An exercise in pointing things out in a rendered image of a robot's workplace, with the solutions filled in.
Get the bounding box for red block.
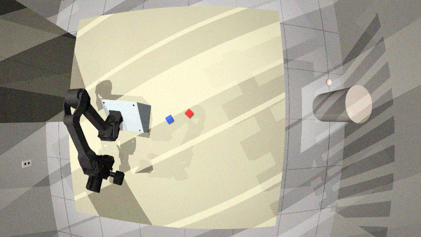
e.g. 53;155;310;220
185;109;194;118

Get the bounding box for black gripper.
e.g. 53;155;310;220
101;165;125;186

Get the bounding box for blue block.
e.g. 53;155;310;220
165;115;174;124

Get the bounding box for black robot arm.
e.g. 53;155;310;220
63;88;123;193

